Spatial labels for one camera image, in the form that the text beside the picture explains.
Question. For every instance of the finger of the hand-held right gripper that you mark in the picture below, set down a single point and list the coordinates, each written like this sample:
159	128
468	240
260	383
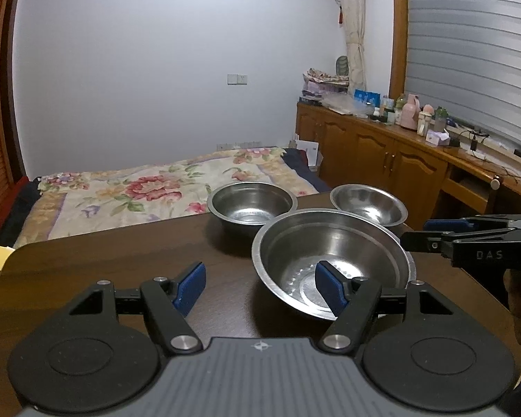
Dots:
447	225
421	241

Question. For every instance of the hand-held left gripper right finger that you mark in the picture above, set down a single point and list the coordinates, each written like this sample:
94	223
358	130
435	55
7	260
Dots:
330	286

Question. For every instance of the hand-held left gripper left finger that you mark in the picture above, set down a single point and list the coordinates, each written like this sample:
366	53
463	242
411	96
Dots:
191	284

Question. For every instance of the large steel bowl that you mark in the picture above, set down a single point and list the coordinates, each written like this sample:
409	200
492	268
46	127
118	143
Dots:
295	247

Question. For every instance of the small steel bowl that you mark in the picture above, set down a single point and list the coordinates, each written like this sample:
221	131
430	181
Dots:
369	204

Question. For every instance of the medium deep steel bowl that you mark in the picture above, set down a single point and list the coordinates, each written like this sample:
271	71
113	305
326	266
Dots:
252	204

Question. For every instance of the white round knob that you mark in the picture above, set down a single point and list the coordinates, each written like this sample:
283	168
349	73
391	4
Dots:
496	182

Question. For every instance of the black power adapter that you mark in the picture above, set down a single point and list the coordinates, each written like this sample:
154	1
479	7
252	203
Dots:
473	142

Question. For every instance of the pink tissue box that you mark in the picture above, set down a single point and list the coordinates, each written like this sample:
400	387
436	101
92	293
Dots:
437	138

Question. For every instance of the wooden cabinet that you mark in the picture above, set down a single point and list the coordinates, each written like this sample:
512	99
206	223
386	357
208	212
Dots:
373	152

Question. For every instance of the white bottle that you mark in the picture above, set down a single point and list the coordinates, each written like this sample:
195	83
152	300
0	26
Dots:
423	125

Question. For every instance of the floral bed blanket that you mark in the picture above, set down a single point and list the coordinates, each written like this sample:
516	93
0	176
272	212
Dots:
134	195

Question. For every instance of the green capped bottle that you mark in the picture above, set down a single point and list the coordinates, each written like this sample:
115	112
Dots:
440	119

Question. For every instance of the dark blue cloth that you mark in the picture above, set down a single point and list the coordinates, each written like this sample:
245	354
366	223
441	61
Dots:
308	178

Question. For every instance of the pink thermos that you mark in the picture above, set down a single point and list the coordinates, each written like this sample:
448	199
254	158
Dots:
410	113

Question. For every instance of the white papers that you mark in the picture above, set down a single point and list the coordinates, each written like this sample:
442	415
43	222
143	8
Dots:
306	150

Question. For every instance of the blue and white box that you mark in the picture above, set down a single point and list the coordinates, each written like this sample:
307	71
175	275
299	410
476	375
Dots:
367	96

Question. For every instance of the clear plastic bags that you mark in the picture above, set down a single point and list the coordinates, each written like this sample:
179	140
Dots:
343	104

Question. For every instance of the pile of floral cloth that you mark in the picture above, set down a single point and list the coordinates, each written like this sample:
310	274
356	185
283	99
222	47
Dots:
325	78

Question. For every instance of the red and navy bedding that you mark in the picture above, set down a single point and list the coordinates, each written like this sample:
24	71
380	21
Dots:
21	200

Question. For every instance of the grey fan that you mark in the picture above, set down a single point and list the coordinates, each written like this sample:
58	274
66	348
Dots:
343	65

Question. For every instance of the cream curtain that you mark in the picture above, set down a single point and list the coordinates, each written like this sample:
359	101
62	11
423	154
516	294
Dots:
356	30

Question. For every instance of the red hanging ornament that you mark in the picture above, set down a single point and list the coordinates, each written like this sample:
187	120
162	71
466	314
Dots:
341	14

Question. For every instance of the white wall switch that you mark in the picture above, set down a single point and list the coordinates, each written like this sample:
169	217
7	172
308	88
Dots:
237	79

